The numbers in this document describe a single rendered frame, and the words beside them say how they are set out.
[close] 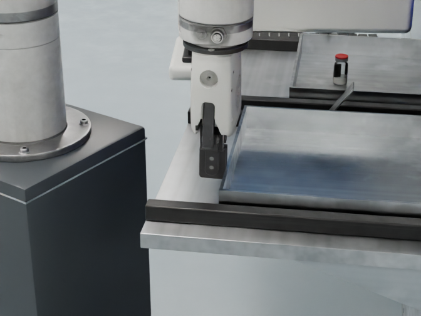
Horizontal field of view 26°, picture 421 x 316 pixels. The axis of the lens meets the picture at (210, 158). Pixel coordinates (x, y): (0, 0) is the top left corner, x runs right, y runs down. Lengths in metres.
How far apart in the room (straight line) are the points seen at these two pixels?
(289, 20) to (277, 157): 0.79
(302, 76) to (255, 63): 0.10
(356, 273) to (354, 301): 1.37
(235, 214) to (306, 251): 0.09
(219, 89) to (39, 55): 0.33
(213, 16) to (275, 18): 0.97
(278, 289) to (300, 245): 1.51
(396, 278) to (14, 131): 0.55
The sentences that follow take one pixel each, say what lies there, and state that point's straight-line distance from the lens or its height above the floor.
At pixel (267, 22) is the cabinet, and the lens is 1.96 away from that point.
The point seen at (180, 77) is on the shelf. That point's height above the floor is 0.78.
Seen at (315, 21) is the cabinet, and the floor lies 0.83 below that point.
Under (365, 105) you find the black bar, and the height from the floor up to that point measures 0.90.
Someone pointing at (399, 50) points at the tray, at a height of 0.89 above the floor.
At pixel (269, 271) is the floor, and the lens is 2.60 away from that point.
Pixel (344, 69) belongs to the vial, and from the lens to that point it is 1.46.
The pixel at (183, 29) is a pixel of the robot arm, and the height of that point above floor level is 1.10.
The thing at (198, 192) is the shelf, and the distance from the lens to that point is 1.13.
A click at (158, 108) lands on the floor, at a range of 3.67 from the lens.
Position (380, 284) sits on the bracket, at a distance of 1.14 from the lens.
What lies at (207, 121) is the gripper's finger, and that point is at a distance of 1.04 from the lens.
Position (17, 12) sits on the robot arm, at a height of 1.06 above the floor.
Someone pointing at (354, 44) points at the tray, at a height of 0.90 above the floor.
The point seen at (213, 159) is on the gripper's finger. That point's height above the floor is 0.93.
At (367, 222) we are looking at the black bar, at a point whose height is 0.90.
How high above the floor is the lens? 1.41
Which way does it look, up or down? 26 degrees down
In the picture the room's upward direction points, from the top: straight up
